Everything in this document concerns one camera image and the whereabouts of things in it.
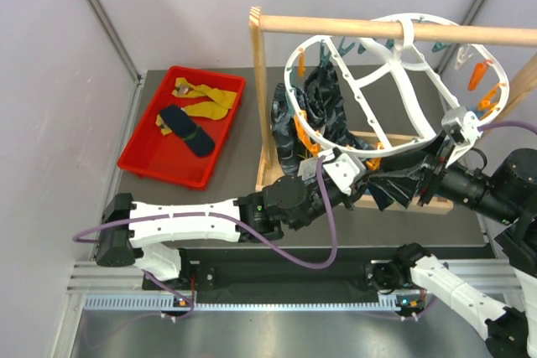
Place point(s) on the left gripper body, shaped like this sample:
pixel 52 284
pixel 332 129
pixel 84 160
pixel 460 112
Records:
pixel 348 200

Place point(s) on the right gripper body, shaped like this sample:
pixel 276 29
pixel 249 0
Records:
pixel 433 178

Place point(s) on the navy sock with santa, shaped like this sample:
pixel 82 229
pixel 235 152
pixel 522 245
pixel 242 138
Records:
pixel 382 199

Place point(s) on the white round clip hanger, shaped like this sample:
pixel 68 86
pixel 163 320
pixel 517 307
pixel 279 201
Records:
pixel 392 39

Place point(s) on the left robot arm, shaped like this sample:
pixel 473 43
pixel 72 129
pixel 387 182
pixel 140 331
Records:
pixel 137 234

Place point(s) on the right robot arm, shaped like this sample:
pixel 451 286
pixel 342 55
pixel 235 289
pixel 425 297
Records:
pixel 506 201

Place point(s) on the blue cloth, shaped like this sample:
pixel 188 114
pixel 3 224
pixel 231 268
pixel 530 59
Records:
pixel 479 114

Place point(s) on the dark patterned cloth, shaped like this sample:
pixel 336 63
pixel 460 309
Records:
pixel 320 97

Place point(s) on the wooden hanging rack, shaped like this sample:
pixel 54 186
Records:
pixel 260 23

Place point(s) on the yellow sock upper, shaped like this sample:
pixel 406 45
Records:
pixel 184 89

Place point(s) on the yellow sock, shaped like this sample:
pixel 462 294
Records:
pixel 184 89
pixel 206 109

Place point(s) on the yellow sock lower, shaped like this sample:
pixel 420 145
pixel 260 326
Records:
pixel 206 109

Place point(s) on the navy sock green stripe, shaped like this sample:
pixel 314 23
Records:
pixel 192 135

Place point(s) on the red plastic tray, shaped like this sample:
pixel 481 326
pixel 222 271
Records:
pixel 169 144

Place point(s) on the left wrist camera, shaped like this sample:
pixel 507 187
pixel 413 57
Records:
pixel 343 169

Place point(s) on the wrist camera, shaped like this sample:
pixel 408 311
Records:
pixel 460 125
pixel 343 169

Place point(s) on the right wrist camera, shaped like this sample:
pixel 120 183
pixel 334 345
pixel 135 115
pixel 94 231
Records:
pixel 460 125

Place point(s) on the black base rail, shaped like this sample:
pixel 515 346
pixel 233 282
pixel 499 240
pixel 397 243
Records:
pixel 261 276

